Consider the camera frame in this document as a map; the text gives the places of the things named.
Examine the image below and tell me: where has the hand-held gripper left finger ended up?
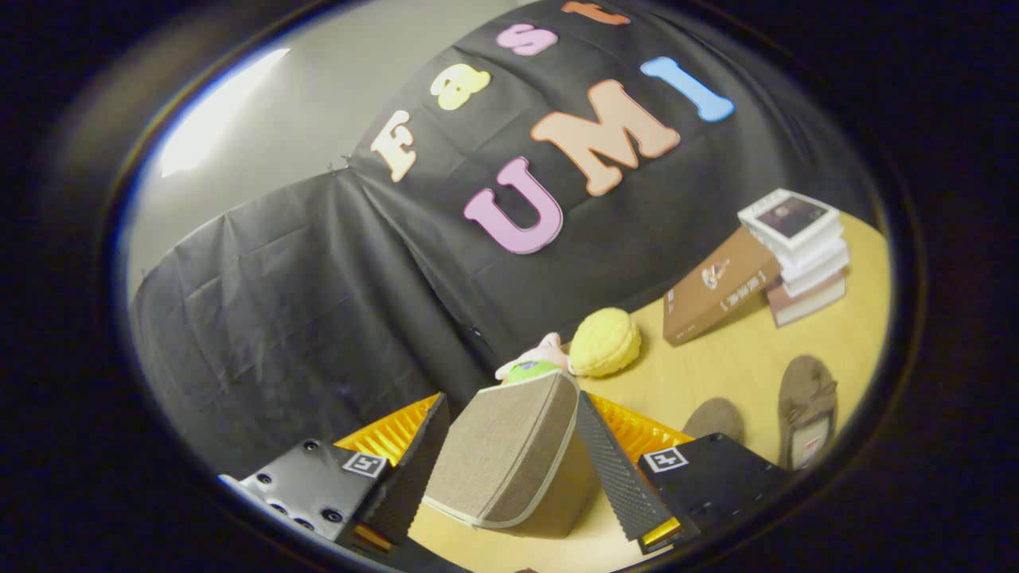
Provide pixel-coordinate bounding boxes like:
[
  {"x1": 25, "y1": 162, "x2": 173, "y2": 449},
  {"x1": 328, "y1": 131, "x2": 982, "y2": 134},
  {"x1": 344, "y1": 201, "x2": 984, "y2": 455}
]
[{"x1": 219, "y1": 392, "x2": 451, "y2": 563}]

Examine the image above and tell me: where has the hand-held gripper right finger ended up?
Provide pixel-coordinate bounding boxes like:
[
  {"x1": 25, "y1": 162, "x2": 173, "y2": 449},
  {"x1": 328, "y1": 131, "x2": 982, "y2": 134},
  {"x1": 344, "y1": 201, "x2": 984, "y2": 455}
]
[{"x1": 575, "y1": 390, "x2": 791, "y2": 555}]

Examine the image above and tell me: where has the beige fabric storage box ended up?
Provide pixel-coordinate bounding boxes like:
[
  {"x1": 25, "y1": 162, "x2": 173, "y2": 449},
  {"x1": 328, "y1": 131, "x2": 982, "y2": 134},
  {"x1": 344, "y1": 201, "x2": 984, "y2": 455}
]
[{"x1": 422, "y1": 370, "x2": 599, "y2": 540}]

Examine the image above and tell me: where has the brown fuzzy shoe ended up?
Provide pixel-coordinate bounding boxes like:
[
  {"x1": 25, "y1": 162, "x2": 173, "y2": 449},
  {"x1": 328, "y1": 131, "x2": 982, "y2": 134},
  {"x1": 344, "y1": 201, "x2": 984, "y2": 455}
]
[
  {"x1": 682, "y1": 397, "x2": 746, "y2": 444},
  {"x1": 777, "y1": 355, "x2": 839, "y2": 471}
]

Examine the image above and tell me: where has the yellow plush toy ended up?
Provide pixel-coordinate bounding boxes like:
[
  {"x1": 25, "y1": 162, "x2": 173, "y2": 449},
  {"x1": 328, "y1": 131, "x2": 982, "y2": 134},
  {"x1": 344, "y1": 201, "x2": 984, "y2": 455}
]
[{"x1": 569, "y1": 308, "x2": 642, "y2": 378}]

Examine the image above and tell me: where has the pink and green plush doll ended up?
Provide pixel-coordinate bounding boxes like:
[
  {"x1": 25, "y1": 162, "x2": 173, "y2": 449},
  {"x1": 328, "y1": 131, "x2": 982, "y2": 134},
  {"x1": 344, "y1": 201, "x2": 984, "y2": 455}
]
[{"x1": 494, "y1": 333, "x2": 574, "y2": 385}]

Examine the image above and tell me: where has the black backdrop cloth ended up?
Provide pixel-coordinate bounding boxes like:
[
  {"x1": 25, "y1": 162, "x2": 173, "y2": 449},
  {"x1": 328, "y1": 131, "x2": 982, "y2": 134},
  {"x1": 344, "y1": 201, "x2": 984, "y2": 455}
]
[{"x1": 130, "y1": 0, "x2": 886, "y2": 480}]

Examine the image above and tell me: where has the brown leaning book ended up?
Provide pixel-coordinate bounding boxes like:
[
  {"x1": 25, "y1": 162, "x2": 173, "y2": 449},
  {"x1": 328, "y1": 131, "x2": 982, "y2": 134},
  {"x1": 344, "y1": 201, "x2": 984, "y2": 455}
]
[{"x1": 662, "y1": 226, "x2": 783, "y2": 348}]

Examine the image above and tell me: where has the brown cover book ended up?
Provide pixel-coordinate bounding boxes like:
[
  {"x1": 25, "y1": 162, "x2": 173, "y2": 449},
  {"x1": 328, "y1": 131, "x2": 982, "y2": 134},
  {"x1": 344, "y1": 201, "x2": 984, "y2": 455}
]
[{"x1": 767, "y1": 273, "x2": 848, "y2": 328}]

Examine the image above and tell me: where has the thick white book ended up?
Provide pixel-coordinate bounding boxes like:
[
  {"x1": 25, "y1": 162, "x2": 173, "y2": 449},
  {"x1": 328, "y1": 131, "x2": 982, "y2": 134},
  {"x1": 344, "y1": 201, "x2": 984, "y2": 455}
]
[{"x1": 776, "y1": 237, "x2": 852, "y2": 299}]

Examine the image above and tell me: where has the white book with dark cover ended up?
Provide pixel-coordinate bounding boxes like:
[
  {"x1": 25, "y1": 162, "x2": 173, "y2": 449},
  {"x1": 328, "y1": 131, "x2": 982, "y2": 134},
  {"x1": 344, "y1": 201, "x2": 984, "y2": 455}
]
[{"x1": 737, "y1": 189, "x2": 845, "y2": 254}]

